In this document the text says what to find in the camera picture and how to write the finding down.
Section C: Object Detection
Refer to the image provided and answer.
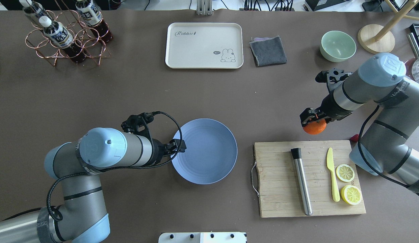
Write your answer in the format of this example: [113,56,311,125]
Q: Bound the cream rabbit tray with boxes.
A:
[165,23,244,69]

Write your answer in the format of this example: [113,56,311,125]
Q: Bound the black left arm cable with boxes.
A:
[46,111,183,222]

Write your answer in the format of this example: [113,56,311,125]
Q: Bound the metal clamp bracket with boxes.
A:
[197,0,213,16]

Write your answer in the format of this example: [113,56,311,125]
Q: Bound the yellow plastic knife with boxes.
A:
[326,147,340,202]

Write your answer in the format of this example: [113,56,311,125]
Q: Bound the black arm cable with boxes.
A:
[46,111,183,222]
[357,105,419,199]

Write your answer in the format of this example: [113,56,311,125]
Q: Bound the tea bottle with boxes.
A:
[19,0,52,24]
[38,16,86,63]
[75,0,113,43]

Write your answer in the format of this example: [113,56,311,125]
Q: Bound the lemon half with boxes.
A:
[335,164,356,183]
[340,185,362,206]

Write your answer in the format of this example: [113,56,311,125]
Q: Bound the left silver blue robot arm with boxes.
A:
[0,128,186,243]

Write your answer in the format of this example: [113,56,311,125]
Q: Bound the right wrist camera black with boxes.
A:
[315,68,353,93]

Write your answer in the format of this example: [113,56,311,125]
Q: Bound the steel rod black tip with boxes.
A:
[290,148,313,216]

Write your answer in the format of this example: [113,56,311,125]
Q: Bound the metal machine part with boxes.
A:
[405,24,419,83]

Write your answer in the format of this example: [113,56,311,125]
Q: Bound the upper lemon half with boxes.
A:
[335,164,356,183]

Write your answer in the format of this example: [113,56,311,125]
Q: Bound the orange tangerine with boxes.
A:
[303,119,327,135]

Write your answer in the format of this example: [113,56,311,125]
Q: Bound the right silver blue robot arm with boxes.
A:
[300,53,419,196]

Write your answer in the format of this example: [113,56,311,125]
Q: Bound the tea bottle back left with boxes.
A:
[19,0,52,24]

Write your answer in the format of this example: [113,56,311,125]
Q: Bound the green bowl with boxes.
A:
[319,30,357,62]

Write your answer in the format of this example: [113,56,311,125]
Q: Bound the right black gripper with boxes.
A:
[300,98,338,128]

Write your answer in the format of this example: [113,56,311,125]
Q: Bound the lower lemon half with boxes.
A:
[340,185,362,206]

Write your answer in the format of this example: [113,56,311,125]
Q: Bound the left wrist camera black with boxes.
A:
[121,112,154,141]

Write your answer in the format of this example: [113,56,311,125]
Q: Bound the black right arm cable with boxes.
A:
[357,105,419,199]

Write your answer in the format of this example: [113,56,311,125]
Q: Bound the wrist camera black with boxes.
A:
[315,68,353,93]
[121,112,154,141]

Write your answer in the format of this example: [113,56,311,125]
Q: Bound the grey folded cloth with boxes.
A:
[249,36,287,67]

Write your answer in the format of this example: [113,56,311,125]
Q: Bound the tea bottle front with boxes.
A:
[38,16,86,63]

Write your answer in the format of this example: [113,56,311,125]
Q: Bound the bamboo cutting board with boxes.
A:
[254,140,366,218]

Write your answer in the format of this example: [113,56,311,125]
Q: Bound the red strawberry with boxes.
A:
[349,134,359,143]

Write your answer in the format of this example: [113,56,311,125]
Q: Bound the wooden round stand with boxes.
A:
[357,0,419,54]

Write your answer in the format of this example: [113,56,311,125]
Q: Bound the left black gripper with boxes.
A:
[152,139,187,162]

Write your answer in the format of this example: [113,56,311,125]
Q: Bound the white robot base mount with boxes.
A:
[158,231,247,243]

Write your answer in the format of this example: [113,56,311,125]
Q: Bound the blue round plate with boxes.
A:
[172,118,238,185]

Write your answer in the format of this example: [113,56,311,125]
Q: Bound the tea bottle back right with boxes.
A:
[75,0,113,43]

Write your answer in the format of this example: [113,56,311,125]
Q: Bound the copper wire bottle rack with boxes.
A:
[20,0,113,66]

